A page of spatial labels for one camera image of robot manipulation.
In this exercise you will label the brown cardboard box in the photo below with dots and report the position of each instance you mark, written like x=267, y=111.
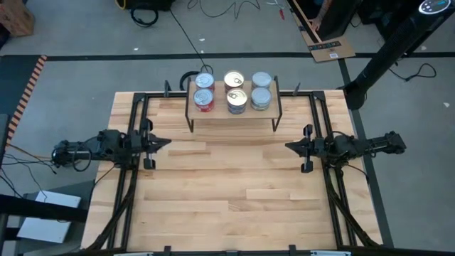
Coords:
x=16, y=16

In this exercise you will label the black equipment case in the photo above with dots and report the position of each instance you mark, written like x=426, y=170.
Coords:
x=149, y=4

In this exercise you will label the red labelled seafood can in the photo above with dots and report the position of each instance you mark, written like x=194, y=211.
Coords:
x=203, y=96
x=204, y=108

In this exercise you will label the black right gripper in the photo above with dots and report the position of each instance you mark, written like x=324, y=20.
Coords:
x=308, y=131

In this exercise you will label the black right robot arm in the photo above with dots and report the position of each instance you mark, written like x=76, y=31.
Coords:
x=355, y=145

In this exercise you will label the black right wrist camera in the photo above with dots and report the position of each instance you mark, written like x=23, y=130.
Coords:
x=318, y=145

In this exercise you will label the orange black hazard strip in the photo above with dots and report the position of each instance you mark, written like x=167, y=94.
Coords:
x=26, y=96

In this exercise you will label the black flat panel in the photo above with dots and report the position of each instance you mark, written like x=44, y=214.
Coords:
x=341, y=17

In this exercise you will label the red label can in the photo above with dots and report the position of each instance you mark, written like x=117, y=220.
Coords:
x=205, y=79

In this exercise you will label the black floor equipment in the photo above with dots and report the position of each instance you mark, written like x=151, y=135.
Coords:
x=384, y=14

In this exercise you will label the black aluminium rig frame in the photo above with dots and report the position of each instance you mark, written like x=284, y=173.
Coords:
x=156, y=95

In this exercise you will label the white flat box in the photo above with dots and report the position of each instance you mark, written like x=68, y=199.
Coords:
x=49, y=217

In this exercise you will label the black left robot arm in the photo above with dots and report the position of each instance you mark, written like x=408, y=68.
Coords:
x=110, y=144

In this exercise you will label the black tower fan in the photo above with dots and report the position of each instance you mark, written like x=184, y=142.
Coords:
x=394, y=46

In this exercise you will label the person's hand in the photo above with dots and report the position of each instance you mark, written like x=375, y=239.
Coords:
x=315, y=24

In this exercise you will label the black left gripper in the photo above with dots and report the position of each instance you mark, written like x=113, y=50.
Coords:
x=148, y=128

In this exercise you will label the white strip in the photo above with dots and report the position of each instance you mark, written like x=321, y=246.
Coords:
x=275, y=3

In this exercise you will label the thin wooden stick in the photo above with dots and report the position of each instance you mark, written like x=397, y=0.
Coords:
x=305, y=17

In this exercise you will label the wooden shelf with black legs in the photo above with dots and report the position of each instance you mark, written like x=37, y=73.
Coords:
x=220, y=112

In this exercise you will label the blue Wild Planet salmon can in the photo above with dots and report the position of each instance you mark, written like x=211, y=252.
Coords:
x=237, y=110
x=237, y=96
x=234, y=78

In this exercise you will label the flattened cardboard sheet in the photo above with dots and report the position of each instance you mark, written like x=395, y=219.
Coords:
x=330, y=51

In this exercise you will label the person's forearm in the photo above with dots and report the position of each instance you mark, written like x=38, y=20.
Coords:
x=325, y=7

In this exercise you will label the black horizontal beam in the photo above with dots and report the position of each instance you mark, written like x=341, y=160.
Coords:
x=35, y=208

